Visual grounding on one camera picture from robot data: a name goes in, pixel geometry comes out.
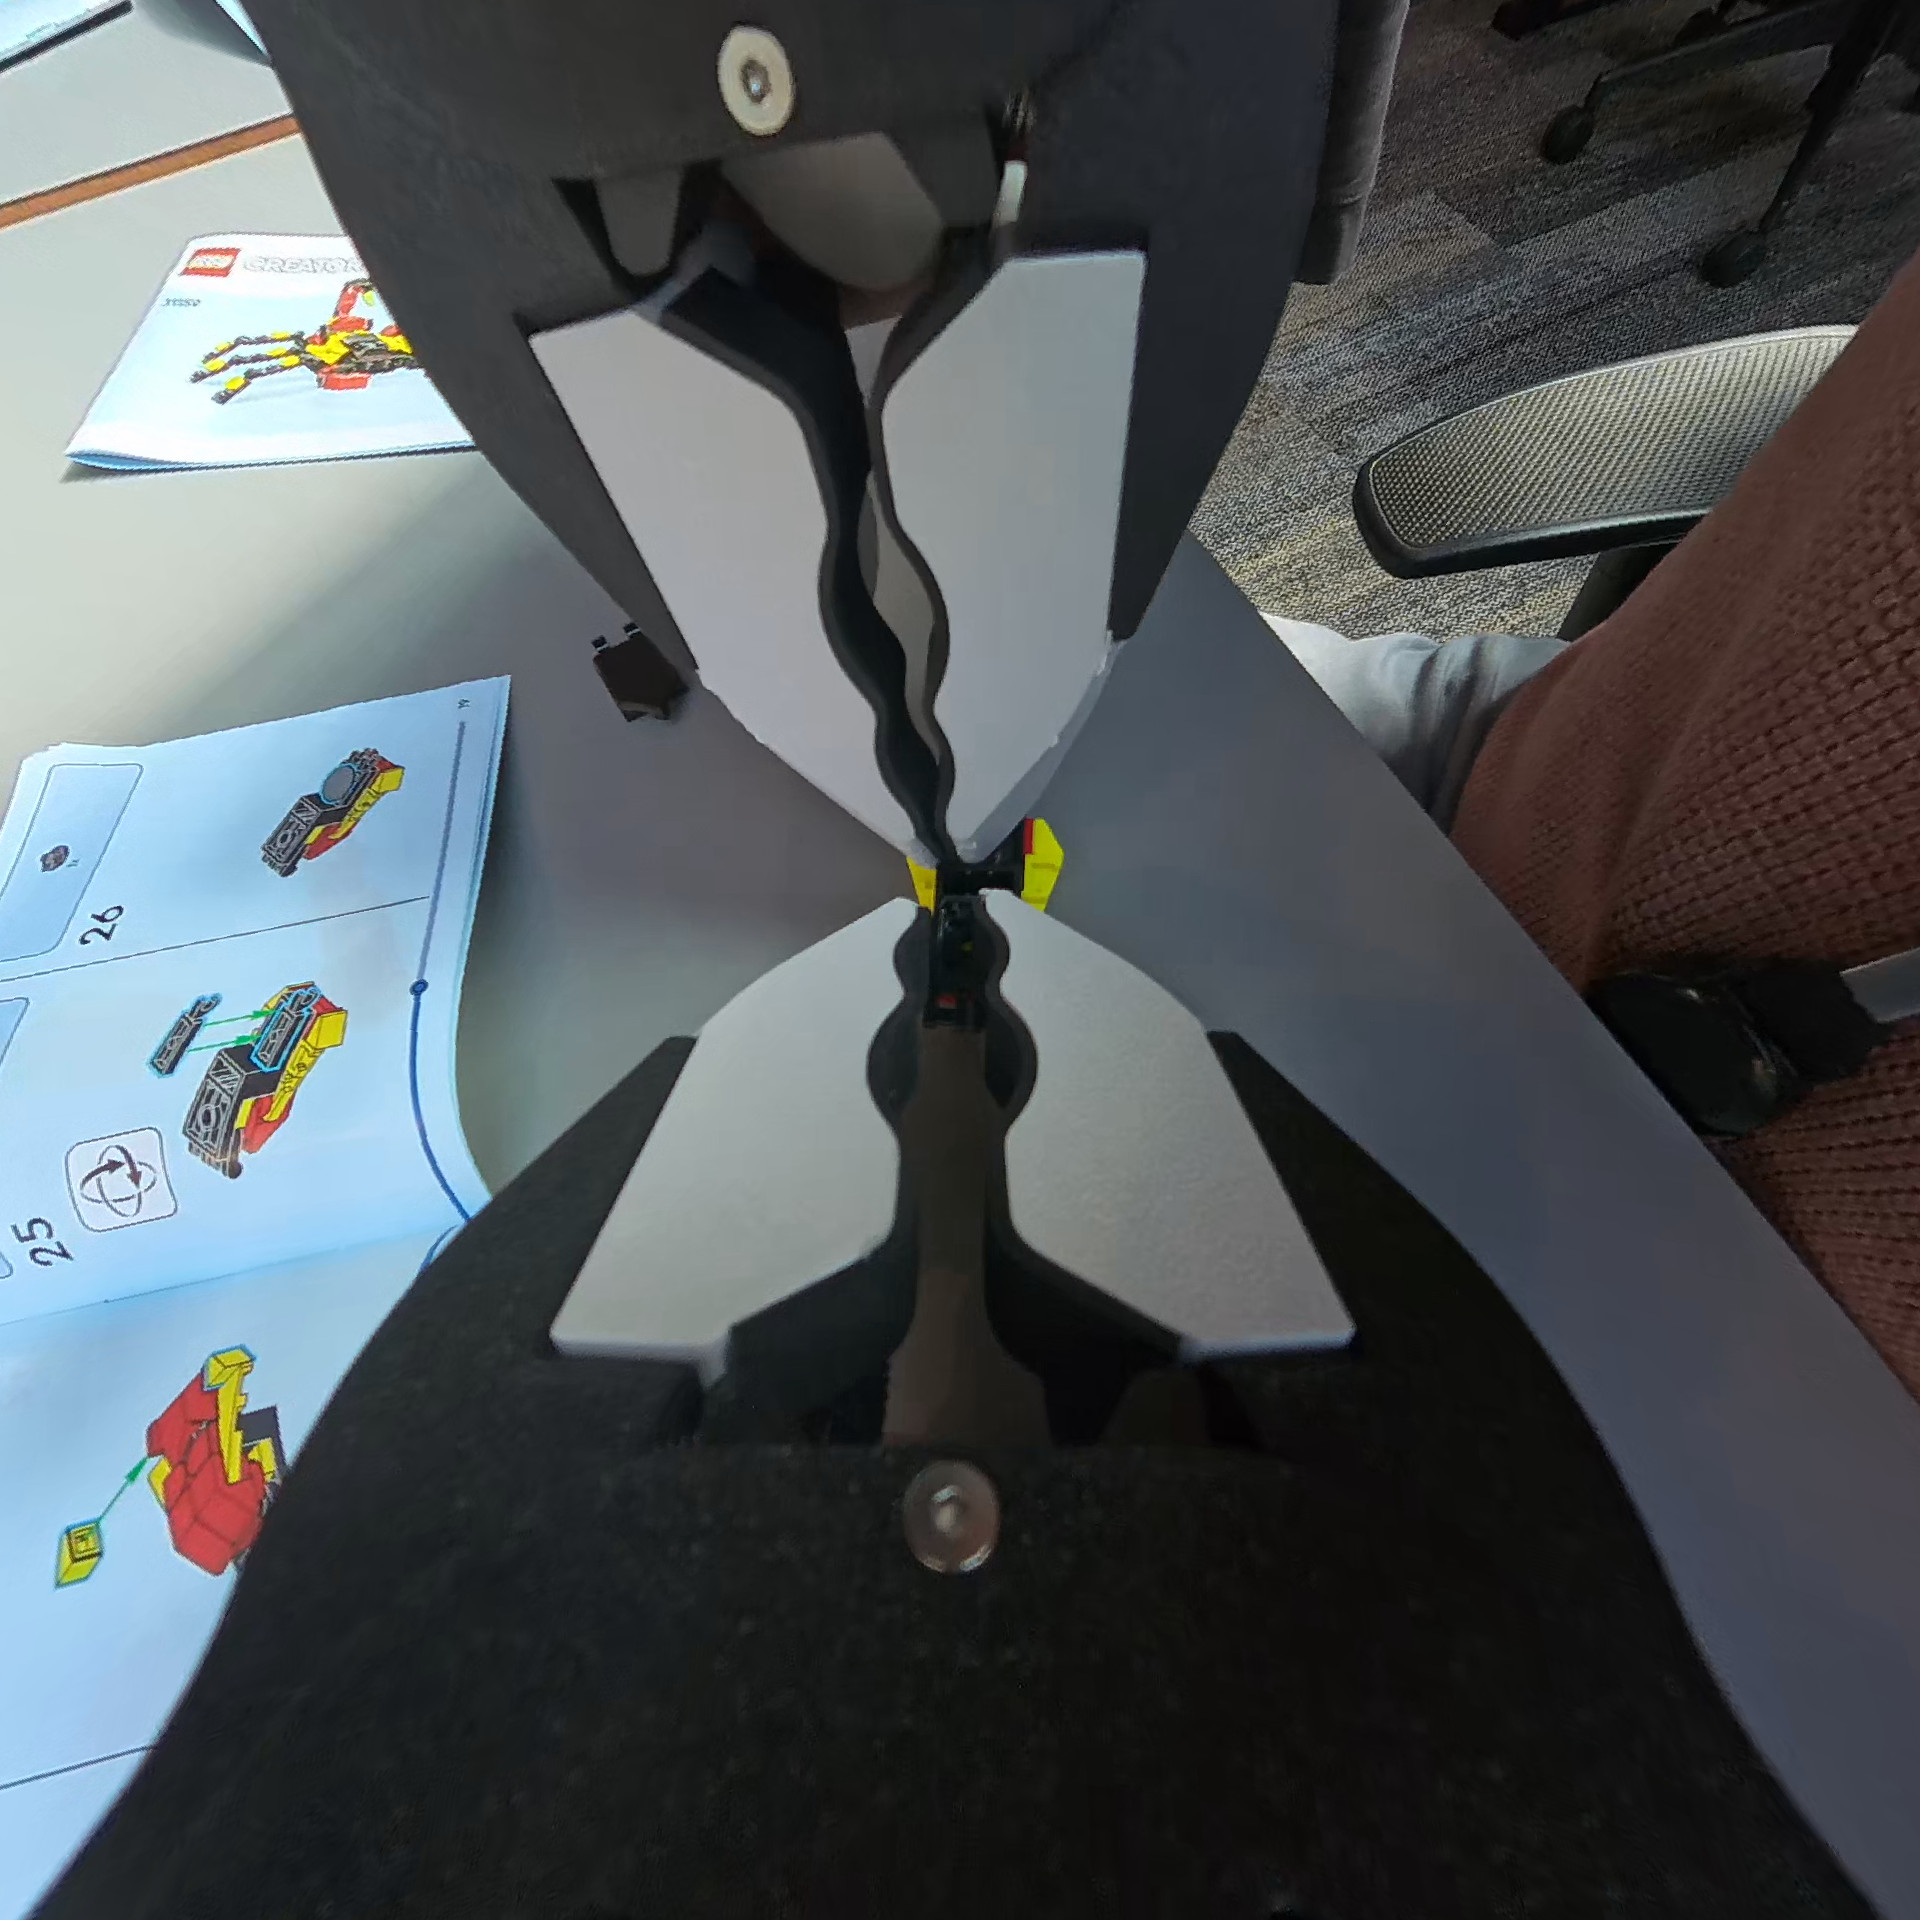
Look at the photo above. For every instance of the red yellow brick model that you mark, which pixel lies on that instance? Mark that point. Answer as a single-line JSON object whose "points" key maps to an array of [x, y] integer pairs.
{"points": [[1039, 866]]}

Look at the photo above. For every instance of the closed scorpion cover booklet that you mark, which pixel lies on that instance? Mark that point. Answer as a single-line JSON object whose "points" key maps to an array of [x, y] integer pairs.
{"points": [[150, 404]]}

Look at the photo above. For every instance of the grey desk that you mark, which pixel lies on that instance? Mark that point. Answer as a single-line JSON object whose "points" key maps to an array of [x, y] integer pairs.
{"points": [[150, 105], [1425, 974]]}

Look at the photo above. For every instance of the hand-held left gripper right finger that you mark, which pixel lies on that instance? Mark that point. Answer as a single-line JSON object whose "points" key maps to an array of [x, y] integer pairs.
{"points": [[1155, 1184]]}

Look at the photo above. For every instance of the open blue instruction booklet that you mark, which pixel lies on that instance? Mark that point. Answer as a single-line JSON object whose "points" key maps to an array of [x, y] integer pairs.
{"points": [[390, 841]]}

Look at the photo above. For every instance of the grey mesh chair armrest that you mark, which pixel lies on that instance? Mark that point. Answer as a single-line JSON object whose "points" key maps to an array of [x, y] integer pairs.
{"points": [[1575, 434]]}

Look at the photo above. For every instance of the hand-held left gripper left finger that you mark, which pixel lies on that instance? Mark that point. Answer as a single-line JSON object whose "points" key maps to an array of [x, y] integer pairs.
{"points": [[751, 1184]]}

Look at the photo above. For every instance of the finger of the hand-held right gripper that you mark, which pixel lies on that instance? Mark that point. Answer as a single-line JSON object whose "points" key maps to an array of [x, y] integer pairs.
{"points": [[1020, 494], [690, 511]]}

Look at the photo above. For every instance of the small black brick piece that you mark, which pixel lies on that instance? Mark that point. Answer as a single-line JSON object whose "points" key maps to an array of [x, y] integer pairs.
{"points": [[639, 683]]}

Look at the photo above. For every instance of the person's brown knit sweater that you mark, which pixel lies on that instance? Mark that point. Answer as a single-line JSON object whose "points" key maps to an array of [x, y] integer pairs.
{"points": [[1725, 751]]}

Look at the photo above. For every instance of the person's leg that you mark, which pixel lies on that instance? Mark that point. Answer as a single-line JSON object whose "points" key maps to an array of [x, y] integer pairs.
{"points": [[1425, 704]]}

